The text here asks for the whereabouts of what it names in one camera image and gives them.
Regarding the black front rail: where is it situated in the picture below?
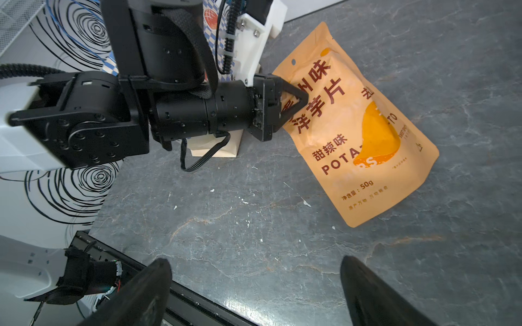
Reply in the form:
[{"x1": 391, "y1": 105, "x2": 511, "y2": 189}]
[{"x1": 72, "y1": 232, "x2": 254, "y2": 325}]

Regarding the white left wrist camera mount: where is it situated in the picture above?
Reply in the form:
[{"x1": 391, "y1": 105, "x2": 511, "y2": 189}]
[{"x1": 222, "y1": 1, "x2": 288, "y2": 87}]

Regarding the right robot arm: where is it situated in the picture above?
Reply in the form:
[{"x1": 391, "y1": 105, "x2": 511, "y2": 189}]
[{"x1": 1, "y1": 232, "x2": 432, "y2": 325}]

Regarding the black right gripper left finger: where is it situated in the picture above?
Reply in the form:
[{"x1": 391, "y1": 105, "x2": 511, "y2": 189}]
[{"x1": 80, "y1": 258, "x2": 172, "y2": 326}]

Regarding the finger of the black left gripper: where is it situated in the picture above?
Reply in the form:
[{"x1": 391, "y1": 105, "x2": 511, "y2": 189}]
[{"x1": 279, "y1": 80, "x2": 309, "y2": 128}]

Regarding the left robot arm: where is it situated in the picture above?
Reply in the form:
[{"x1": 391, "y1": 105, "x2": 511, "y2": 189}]
[{"x1": 1, "y1": 1, "x2": 309, "y2": 173}]

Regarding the blue checkered paper bag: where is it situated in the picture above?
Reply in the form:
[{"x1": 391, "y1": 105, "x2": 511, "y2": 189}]
[{"x1": 101, "y1": 1, "x2": 252, "y2": 152}]

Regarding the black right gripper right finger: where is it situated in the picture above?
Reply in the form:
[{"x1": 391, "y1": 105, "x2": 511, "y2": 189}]
[{"x1": 340, "y1": 256, "x2": 435, "y2": 325}]

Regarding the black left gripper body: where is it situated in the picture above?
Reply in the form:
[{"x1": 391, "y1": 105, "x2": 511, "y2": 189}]
[{"x1": 247, "y1": 75, "x2": 284, "y2": 142}]

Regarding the orange potato chips bag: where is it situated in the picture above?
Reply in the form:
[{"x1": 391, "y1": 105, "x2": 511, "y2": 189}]
[{"x1": 275, "y1": 23, "x2": 439, "y2": 228}]

